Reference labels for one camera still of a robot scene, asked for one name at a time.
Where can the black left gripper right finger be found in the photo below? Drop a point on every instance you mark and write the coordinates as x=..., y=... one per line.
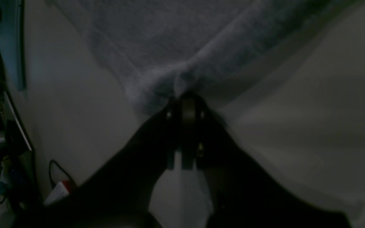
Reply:
x=243, y=194

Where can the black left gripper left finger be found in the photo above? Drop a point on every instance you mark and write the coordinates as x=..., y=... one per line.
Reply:
x=118, y=194

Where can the grey T-shirt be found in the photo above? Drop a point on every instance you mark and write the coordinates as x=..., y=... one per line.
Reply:
x=159, y=49

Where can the white red small box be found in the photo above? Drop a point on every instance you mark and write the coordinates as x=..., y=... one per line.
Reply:
x=61, y=190

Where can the blue-grey flat board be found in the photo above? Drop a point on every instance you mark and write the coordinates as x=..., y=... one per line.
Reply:
x=12, y=42

